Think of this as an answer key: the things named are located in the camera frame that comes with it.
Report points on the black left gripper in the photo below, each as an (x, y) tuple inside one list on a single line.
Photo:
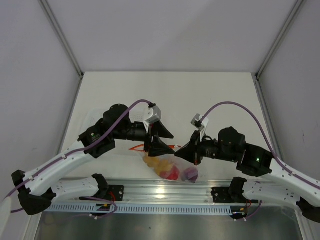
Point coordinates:
[(157, 147)]

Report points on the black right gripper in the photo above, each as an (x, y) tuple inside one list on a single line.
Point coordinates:
[(192, 152)]

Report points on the purple toy onion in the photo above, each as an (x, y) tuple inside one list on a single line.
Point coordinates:
[(190, 175)]

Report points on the clear zip bag orange zipper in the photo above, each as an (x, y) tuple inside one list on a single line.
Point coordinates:
[(178, 162)]

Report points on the orange toy croissant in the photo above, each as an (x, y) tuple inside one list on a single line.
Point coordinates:
[(158, 164)]

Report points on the red toy bell pepper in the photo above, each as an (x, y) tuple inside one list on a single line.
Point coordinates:
[(172, 175)]

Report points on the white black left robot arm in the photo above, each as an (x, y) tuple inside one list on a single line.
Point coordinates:
[(55, 170)]

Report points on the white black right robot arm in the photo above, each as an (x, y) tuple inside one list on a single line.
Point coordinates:
[(255, 161)]

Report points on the white perforated plastic basket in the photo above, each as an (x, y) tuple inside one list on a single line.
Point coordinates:
[(95, 132)]

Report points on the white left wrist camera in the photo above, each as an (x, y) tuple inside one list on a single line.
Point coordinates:
[(151, 115)]

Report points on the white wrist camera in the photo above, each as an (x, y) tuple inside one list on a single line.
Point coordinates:
[(151, 115), (201, 123)]

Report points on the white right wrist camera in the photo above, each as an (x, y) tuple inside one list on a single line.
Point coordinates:
[(201, 123)]

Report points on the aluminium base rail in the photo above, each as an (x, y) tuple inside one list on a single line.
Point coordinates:
[(170, 191)]

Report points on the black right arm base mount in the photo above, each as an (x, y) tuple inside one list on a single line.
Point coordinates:
[(231, 194)]

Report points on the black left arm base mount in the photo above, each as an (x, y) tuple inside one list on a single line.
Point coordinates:
[(113, 193)]

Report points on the white slotted cable duct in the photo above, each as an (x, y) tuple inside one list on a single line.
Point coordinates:
[(130, 208)]

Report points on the aluminium frame post left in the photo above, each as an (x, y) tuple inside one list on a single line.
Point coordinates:
[(59, 33)]

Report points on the aluminium frame post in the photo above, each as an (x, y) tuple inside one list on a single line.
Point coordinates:
[(59, 33), (280, 37)]

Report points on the aluminium frame post right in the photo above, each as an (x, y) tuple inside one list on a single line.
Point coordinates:
[(280, 37)]

